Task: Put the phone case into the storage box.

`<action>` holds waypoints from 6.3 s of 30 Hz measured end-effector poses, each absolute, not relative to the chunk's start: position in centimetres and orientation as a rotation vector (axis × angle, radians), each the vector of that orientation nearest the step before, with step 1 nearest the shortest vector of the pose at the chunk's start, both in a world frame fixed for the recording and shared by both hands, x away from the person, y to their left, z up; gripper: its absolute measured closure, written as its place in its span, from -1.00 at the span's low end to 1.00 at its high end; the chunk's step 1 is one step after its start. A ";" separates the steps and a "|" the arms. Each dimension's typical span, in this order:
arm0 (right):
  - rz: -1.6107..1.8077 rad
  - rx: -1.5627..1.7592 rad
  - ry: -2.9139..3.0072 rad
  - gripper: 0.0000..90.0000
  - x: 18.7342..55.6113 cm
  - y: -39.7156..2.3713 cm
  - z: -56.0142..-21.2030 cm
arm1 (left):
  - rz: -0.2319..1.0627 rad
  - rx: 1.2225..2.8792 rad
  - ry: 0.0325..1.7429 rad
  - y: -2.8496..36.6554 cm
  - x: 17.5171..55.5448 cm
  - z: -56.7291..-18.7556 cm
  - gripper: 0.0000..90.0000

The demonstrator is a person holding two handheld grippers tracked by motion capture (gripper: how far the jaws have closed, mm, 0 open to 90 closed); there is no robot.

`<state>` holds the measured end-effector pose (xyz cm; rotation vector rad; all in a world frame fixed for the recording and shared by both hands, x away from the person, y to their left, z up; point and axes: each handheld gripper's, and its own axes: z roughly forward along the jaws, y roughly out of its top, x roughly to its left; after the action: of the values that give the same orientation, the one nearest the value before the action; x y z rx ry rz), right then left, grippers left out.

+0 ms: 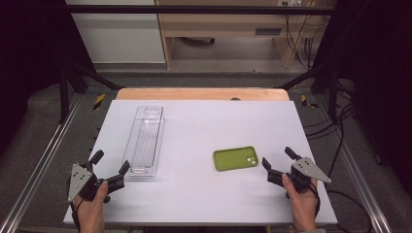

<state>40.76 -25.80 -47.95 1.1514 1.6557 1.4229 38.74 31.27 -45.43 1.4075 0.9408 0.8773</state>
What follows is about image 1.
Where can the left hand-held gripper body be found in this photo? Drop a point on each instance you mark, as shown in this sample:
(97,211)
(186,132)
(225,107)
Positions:
(81,181)

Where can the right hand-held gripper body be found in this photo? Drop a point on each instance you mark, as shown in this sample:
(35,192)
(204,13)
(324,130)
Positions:
(306,171)

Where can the green phone case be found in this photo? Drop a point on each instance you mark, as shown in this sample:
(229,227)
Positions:
(235,158)

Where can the clear plastic storage container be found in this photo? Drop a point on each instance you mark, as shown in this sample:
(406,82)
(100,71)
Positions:
(144,142)

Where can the person's left hand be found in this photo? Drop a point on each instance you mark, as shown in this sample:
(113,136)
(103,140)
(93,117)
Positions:
(92,210)

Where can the person's right hand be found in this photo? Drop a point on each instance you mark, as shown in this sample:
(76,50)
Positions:
(302,205)

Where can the yellow black tape mark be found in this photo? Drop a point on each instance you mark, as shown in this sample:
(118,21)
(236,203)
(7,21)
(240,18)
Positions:
(99,101)

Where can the white table mat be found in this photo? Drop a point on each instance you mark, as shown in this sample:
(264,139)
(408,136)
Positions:
(200,194)

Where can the wooden table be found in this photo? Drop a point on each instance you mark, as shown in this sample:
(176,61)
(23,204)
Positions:
(194,93)

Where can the white cabinet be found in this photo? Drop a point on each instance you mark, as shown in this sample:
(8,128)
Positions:
(120,35)

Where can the light wooden desk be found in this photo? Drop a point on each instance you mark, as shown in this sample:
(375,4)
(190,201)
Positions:
(226,27)

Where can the white power strip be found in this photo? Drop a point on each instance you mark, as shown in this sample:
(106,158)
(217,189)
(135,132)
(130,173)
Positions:
(290,3)

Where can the aluminium floor rail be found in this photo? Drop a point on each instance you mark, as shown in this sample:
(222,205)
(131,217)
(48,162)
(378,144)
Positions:
(35,168)
(362,181)

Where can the black frame strut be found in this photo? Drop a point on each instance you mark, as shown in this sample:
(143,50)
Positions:
(311,76)
(94,76)

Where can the black horizontal frame bar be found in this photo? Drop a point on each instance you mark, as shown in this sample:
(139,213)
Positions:
(200,9)

